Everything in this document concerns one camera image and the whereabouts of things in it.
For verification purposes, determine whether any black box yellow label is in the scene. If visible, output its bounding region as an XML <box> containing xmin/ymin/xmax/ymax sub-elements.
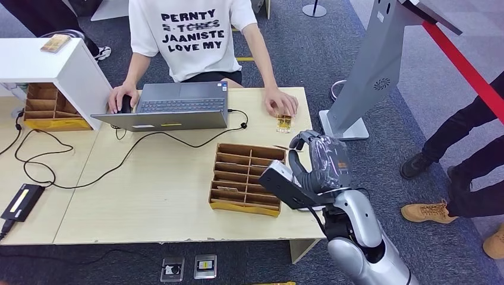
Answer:
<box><xmin>0</xmin><ymin>183</ymin><xmax>46</xmax><ymax>223</ymax></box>

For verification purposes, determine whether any black computer mouse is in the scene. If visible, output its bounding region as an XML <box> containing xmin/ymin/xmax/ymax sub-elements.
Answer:
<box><xmin>118</xmin><ymin>95</ymin><xmax>133</xmax><ymax>115</ymax></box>

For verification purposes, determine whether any tan boot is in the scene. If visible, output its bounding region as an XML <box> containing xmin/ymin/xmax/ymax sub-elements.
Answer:
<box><xmin>401</xmin><ymin>199</ymin><xmax>459</xmax><ymax>225</ymax></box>
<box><xmin>482</xmin><ymin>223</ymin><xmax>504</xmax><ymax>261</ymax></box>

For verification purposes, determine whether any red barrier belt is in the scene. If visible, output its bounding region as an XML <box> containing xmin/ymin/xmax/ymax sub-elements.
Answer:
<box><xmin>422</xmin><ymin>20</ymin><xmax>504</xmax><ymax>124</ymax></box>

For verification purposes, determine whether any grey kiosk stand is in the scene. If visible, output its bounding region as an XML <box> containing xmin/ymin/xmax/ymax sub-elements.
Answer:
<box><xmin>318</xmin><ymin>0</ymin><xmax>465</xmax><ymax>141</ymax></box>

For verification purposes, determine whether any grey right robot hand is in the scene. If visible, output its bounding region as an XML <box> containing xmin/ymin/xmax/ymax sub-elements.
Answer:
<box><xmin>288</xmin><ymin>129</ymin><xmax>353</xmax><ymax>194</ymax></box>

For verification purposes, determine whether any person's right hand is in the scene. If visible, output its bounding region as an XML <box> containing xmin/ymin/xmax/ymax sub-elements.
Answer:
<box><xmin>108</xmin><ymin>83</ymin><xmax>139</xmax><ymax>115</ymax></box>

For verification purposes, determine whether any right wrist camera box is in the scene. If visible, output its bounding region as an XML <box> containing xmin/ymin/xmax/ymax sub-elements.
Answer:
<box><xmin>257</xmin><ymin>160</ymin><xmax>335</xmax><ymax>210</ymax></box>

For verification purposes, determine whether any person's left hand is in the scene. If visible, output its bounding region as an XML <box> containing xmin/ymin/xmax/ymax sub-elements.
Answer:
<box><xmin>263</xmin><ymin>87</ymin><xmax>299</xmax><ymax>118</ymax></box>

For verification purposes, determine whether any yellow patterned ID card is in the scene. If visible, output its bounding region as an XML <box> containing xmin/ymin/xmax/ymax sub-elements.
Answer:
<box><xmin>276</xmin><ymin>115</ymin><xmax>292</xmax><ymax>134</ymax></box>

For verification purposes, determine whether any chrome ring base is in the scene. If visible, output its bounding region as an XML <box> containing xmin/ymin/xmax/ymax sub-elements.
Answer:
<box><xmin>330</xmin><ymin>80</ymin><xmax>347</xmax><ymax>102</ymax></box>

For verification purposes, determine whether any wooden card organizer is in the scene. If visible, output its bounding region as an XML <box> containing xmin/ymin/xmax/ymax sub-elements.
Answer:
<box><xmin>207</xmin><ymin>142</ymin><xmax>288</xmax><ymax>219</ymax></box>
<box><xmin>23</xmin><ymin>83</ymin><xmax>93</xmax><ymax>132</ymax></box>

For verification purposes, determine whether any black laptop power cable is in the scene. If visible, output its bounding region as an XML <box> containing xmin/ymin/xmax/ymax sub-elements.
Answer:
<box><xmin>14</xmin><ymin>108</ymin><xmax>250</xmax><ymax>191</ymax></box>

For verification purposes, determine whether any black shoe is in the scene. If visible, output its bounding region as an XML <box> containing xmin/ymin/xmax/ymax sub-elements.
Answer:
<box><xmin>400</xmin><ymin>152</ymin><xmax>434</xmax><ymax>180</ymax></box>

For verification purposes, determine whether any grey laptop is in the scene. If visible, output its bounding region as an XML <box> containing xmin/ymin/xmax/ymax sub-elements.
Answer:
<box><xmin>90</xmin><ymin>81</ymin><xmax>230</xmax><ymax>132</ymax></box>

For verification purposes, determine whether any black round stool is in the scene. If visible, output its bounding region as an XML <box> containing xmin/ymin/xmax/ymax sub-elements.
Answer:
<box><xmin>39</xmin><ymin>28</ymin><xmax>93</xmax><ymax>52</ymax></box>

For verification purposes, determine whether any white shelf box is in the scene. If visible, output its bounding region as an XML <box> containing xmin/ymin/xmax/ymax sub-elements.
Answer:
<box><xmin>0</xmin><ymin>37</ymin><xmax>114</xmax><ymax>131</ymax></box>

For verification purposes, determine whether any white floor panel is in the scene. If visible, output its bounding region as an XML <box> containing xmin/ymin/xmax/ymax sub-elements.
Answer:
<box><xmin>90</xmin><ymin>0</ymin><xmax>131</xmax><ymax>21</ymax></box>

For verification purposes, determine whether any black device plug cable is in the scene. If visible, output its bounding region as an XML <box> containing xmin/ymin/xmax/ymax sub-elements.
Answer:
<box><xmin>0</xmin><ymin>219</ymin><xmax>17</xmax><ymax>242</ymax></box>

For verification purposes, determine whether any black cable with connector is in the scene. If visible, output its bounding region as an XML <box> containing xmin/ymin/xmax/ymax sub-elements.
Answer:
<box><xmin>0</xmin><ymin>111</ymin><xmax>24</xmax><ymax>157</ymax></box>

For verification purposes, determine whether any floor socket with plug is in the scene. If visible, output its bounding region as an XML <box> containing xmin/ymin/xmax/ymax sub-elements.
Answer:
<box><xmin>160</xmin><ymin>256</ymin><xmax>186</xmax><ymax>283</ymax></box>

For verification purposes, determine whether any white sneaker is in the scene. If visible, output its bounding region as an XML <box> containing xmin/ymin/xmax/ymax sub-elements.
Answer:
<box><xmin>93</xmin><ymin>46</ymin><xmax>112</xmax><ymax>62</ymax></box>

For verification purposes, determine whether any round stanchion base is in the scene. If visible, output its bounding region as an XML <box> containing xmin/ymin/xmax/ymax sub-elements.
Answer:
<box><xmin>302</xmin><ymin>0</ymin><xmax>328</xmax><ymax>18</ymax></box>

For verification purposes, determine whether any floor socket plate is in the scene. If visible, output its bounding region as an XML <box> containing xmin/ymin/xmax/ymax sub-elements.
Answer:
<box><xmin>193</xmin><ymin>254</ymin><xmax>218</xmax><ymax>280</ymax></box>

